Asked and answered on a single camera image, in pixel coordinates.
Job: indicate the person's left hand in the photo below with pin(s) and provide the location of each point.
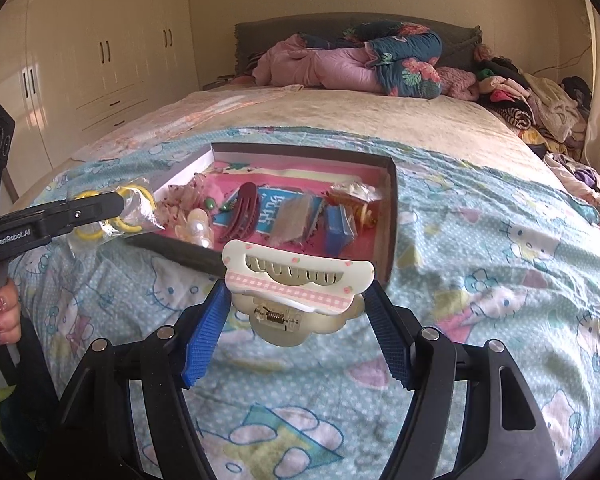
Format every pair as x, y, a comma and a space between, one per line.
7, 315

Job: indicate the grey headboard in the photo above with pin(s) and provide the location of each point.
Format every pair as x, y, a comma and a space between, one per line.
260, 35

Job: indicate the pile of clothes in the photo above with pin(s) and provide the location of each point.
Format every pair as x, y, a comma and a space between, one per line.
540, 100

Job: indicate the cream bedspread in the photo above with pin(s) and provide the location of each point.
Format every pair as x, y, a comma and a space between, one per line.
380, 120

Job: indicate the white hair claw clip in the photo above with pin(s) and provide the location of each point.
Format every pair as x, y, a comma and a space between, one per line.
300, 290

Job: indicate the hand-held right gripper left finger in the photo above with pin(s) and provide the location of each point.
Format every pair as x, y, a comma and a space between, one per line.
205, 335

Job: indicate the cream pearl hair clip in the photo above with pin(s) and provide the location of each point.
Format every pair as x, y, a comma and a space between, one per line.
197, 225

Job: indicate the small blue box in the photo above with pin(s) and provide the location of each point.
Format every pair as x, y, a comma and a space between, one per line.
340, 230

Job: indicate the pink floral scrunchie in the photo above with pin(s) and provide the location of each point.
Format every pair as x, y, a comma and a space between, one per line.
185, 195

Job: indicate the pink quilt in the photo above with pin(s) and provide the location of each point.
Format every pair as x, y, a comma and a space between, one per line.
330, 67

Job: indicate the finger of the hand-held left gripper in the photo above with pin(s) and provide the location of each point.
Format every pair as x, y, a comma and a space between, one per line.
87, 210

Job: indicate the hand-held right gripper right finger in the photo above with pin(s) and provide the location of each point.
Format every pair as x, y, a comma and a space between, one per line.
386, 340

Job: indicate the dark red hair clip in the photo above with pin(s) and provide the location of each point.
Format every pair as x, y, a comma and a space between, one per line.
240, 215

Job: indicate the light pink floral sheet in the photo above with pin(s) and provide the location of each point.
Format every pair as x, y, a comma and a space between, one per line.
180, 115

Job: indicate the pink printed paper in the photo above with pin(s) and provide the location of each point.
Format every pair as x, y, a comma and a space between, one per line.
290, 182

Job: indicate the cardboard box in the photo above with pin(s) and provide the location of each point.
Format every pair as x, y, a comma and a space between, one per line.
387, 220

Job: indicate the cream wardrobe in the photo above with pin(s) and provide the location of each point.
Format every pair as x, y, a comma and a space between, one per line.
95, 35

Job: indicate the teal floral quilt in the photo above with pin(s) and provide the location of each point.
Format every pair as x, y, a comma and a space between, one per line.
405, 50

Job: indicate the clear plastic packet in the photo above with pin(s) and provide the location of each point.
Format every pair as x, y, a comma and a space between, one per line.
292, 220

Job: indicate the cartoon cat printed blanket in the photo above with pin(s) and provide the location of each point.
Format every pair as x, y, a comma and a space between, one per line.
480, 285

